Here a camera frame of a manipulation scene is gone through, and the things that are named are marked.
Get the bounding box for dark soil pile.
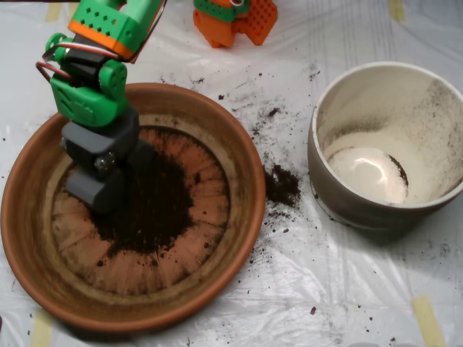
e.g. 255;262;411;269
82;151;197;256

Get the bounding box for terracotta plant saucer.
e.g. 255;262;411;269
0;82;268;333

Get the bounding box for spilled dark soil heap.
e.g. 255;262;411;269
263;164;303;209

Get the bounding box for white ceramic pot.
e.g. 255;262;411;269
307;61;463;232

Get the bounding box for dark soil in pot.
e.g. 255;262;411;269
387;154;410;189

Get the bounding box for clear white plastic sheet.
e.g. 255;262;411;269
0;0;463;347

